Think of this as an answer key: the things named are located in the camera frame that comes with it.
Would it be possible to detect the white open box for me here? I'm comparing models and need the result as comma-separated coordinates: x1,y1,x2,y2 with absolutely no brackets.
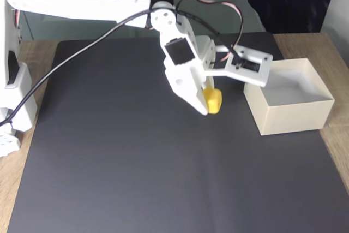
243,58,335,136

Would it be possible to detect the dark grey mat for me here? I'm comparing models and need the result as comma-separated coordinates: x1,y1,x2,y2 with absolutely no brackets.
7,32,349,233

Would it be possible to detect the red and white servo cable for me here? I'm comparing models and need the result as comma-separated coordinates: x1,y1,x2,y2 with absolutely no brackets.
176,0,244,63

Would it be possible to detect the black cable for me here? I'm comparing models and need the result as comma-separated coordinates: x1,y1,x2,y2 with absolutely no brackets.
0,9,242,127

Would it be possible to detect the yellow cube block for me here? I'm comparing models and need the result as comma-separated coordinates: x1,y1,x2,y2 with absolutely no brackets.
203,87,223,115

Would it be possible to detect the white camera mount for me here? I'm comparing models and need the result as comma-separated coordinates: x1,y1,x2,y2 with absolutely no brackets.
203,44,273,88

